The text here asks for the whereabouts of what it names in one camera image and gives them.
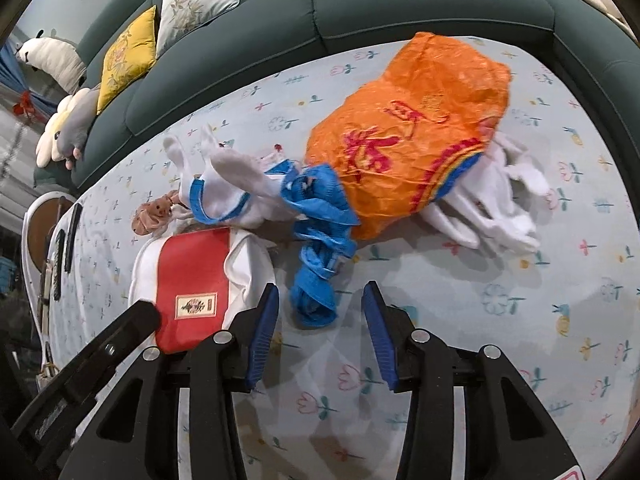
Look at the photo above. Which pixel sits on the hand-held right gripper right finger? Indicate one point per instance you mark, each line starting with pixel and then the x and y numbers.
pixel 377 335

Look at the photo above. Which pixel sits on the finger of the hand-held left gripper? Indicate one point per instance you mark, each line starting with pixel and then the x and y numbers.
pixel 100 360

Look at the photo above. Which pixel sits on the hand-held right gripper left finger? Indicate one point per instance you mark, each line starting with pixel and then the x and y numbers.
pixel 262 330

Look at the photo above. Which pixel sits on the large red white paper cup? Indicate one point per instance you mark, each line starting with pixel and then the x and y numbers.
pixel 195 270

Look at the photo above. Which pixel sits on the orange plastic bag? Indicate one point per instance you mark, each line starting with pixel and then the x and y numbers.
pixel 400 135

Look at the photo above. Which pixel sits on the light blue floral tablecloth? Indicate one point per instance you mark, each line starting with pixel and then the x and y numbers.
pixel 475 310

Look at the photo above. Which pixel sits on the black button remote control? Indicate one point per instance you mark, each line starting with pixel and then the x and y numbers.
pixel 60 265

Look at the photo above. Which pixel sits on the slim black remote control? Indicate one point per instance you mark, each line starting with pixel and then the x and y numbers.
pixel 73 237

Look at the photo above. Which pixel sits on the white round side table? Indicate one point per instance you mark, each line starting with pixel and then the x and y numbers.
pixel 37 230

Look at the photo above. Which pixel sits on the white glove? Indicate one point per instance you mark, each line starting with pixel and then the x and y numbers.
pixel 225 190
pixel 480 220

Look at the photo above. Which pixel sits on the small brown plush charm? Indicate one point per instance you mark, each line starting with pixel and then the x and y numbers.
pixel 150 215

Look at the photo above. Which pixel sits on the grey plush toy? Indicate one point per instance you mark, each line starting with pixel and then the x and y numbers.
pixel 75 130

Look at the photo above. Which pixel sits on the red bow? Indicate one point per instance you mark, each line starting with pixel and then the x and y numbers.
pixel 25 104

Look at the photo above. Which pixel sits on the blue curtain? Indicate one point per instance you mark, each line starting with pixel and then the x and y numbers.
pixel 20 75

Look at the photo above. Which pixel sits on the yellow embroidered cushion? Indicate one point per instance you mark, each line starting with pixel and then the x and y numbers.
pixel 125 55

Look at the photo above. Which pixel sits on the panda plush toy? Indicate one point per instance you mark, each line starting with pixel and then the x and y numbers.
pixel 50 57

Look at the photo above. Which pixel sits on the dark green sofa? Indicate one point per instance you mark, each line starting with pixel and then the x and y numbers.
pixel 400 5

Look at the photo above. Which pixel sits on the grey floral cushion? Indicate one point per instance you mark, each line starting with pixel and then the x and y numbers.
pixel 200 0

